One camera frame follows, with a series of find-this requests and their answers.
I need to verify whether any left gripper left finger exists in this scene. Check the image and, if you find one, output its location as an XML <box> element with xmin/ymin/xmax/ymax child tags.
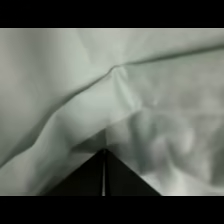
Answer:
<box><xmin>42</xmin><ymin>148</ymin><xmax>106</xmax><ymax>197</ymax></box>

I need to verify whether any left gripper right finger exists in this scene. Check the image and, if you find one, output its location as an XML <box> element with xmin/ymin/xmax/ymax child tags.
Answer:
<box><xmin>104</xmin><ymin>148</ymin><xmax>162</xmax><ymax>197</ymax></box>

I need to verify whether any pale green garment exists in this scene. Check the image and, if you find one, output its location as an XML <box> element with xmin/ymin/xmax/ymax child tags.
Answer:
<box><xmin>0</xmin><ymin>27</ymin><xmax>224</xmax><ymax>197</ymax></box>

